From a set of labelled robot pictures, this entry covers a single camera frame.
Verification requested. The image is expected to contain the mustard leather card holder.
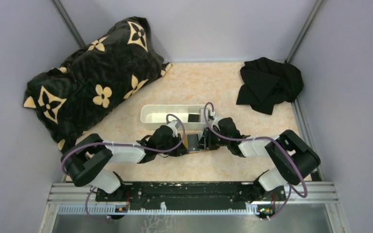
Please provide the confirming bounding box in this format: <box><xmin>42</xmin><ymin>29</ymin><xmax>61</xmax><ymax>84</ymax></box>
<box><xmin>185</xmin><ymin>132</ymin><xmax>220</xmax><ymax>155</ymax></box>

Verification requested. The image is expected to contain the white oblong plastic tray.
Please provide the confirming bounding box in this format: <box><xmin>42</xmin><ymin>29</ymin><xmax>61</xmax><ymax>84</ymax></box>
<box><xmin>140</xmin><ymin>104</ymin><xmax>206</xmax><ymax>131</ymax></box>

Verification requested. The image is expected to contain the black VIP credit card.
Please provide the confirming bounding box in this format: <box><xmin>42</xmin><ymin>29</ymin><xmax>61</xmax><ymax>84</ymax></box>
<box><xmin>186</xmin><ymin>133</ymin><xmax>200</xmax><ymax>153</ymax></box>

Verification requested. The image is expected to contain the stack of white cards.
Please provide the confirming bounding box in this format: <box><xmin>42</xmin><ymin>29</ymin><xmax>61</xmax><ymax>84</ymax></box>
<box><xmin>199</xmin><ymin>108</ymin><xmax>208</xmax><ymax>123</ymax></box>

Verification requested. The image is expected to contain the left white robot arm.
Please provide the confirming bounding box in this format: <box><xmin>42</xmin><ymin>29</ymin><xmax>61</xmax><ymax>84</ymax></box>
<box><xmin>61</xmin><ymin>125</ymin><xmax>188</xmax><ymax>194</ymax></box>

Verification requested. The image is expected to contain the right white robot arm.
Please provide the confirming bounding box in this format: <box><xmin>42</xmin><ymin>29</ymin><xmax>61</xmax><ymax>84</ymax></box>
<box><xmin>204</xmin><ymin>117</ymin><xmax>321</xmax><ymax>198</ymax></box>

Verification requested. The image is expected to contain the crumpled black cloth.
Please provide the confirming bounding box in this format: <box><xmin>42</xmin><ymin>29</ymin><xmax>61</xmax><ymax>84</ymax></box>
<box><xmin>236</xmin><ymin>57</ymin><xmax>304</xmax><ymax>115</ymax></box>

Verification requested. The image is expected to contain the black floral patterned pillow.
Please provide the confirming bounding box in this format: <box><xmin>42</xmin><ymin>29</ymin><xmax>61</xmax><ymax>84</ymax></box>
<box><xmin>23</xmin><ymin>17</ymin><xmax>171</xmax><ymax>153</ymax></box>

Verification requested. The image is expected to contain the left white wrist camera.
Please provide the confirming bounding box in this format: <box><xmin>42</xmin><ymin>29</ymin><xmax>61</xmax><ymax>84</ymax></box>
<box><xmin>167</xmin><ymin>120</ymin><xmax>181</xmax><ymax>137</ymax></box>

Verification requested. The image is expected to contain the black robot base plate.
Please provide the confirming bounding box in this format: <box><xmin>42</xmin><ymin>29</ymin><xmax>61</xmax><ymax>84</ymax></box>
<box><xmin>95</xmin><ymin>182</ymin><xmax>286</xmax><ymax>211</ymax></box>

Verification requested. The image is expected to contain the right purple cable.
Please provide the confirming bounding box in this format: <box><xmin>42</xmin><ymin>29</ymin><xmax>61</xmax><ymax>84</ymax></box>
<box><xmin>203</xmin><ymin>102</ymin><xmax>309</xmax><ymax>220</ymax></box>

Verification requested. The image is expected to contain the aluminium frame rail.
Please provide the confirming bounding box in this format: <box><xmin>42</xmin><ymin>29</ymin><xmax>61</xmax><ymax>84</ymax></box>
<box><xmin>47</xmin><ymin>182</ymin><xmax>338</xmax><ymax>216</ymax></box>

